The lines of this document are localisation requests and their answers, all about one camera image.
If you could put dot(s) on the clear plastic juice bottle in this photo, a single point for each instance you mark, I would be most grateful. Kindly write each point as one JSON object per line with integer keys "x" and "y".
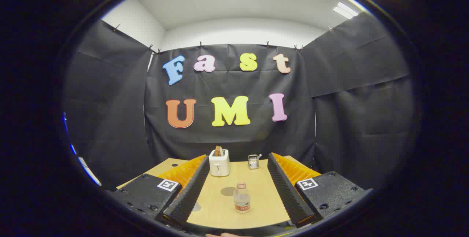
{"x": 242, "y": 202}

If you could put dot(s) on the round brown coaster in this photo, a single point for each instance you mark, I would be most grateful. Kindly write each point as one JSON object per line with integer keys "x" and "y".
{"x": 227, "y": 191}

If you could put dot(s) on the white toaster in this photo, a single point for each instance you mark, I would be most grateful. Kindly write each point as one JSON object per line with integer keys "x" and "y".
{"x": 219, "y": 165}

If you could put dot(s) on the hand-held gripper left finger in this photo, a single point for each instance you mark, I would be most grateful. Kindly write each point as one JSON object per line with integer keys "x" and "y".
{"x": 190, "y": 193}

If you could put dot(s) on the small ceiling light panel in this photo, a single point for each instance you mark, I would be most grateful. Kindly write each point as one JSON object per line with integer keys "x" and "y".
{"x": 344, "y": 10}

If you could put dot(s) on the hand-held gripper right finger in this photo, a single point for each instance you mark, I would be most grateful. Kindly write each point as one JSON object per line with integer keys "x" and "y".
{"x": 285, "y": 193}

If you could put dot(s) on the brown toast slice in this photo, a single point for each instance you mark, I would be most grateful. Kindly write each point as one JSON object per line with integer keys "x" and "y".
{"x": 218, "y": 151}

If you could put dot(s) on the wooden table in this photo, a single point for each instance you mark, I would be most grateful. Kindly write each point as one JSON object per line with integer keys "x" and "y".
{"x": 256, "y": 193}

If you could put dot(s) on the black backdrop cloth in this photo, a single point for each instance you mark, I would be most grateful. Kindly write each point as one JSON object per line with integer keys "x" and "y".
{"x": 227, "y": 138}

